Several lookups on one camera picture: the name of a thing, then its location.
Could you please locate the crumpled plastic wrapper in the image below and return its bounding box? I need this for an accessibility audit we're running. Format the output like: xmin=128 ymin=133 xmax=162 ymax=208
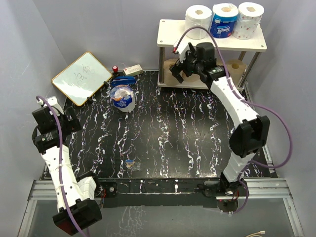
xmin=125 ymin=159 xmax=141 ymax=171

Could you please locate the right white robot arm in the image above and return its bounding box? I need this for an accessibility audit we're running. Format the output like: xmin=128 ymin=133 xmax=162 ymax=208
xmin=170 ymin=42 xmax=270 ymax=196

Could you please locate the purple cable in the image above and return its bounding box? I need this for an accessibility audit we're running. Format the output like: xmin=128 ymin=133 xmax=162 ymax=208
xmin=176 ymin=27 xmax=293 ymax=214
xmin=36 ymin=95 xmax=91 ymax=237

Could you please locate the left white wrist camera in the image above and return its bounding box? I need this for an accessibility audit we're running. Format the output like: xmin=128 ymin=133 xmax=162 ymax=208
xmin=46 ymin=96 xmax=64 ymax=116

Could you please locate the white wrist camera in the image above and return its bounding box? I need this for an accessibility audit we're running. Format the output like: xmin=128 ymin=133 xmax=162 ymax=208
xmin=46 ymin=96 xmax=64 ymax=116
xmin=173 ymin=40 xmax=192 ymax=64

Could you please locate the blue stapler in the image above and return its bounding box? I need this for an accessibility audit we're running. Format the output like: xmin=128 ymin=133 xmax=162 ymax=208
xmin=111 ymin=76 xmax=136 ymax=86

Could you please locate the aluminium rail frame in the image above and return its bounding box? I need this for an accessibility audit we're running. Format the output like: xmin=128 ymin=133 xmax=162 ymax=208
xmin=18 ymin=177 xmax=304 ymax=237

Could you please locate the small whiteboard wooden frame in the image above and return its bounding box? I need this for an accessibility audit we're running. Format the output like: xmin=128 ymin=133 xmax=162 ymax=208
xmin=52 ymin=52 xmax=112 ymax=106

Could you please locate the white cable connector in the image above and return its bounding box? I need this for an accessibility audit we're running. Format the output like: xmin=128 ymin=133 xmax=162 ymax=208
xmin=246 ymin=231 xmax=266 ymax=237

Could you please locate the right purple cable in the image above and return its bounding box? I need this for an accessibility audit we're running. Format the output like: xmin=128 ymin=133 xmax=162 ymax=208
xmin=176 ymin=27 xmax=293 ymax=214

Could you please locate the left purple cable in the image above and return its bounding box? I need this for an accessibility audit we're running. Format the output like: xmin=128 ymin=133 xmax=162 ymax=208
xmin=36 ymin=95 xmax=91 ymax=237

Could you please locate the white two-tier shelf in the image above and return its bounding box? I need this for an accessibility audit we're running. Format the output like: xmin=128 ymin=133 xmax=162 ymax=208
xmin=157 ymin=19 xmax=267 ymax=89

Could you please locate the blue paper roll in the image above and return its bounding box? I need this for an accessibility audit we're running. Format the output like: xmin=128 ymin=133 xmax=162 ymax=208
xmin=210 ymin=3 xmax=239 ymax=39

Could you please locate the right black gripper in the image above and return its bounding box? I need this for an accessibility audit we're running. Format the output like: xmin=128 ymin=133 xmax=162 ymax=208
xmin=169 ymin=47 xmax=203 ymax=83

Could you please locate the white floral paper roll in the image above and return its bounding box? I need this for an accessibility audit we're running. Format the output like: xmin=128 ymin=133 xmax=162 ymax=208
xmin=232 ymin=2 xmax=264 ymax=40

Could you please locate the plastic blue tissue roll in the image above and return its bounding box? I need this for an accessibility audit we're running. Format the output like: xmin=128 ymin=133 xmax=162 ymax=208
xmin=110 ymin=85 xmax=135 ymax=113

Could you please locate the brown paper roll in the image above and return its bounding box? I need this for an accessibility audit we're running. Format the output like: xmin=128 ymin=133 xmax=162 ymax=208
xmin=183 ymin=73 xmax=200 ymax=82
xmin=226 ymin=59 xmax=246 ymax=86
xmin=163 ymin=59 xmax=179 ymax=86

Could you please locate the white red cardboard box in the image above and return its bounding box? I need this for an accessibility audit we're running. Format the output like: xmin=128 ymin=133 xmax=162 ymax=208
xmin=123 ymin=64 xmax=143 ymax=77

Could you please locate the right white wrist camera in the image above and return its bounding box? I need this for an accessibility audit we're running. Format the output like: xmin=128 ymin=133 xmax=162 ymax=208
xmin=173 ymin=40 xmax=192 ymax=64

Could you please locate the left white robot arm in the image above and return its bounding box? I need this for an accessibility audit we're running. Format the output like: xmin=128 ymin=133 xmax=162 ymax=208
xmin=32 ymin=107 xmax=102 ymax=236

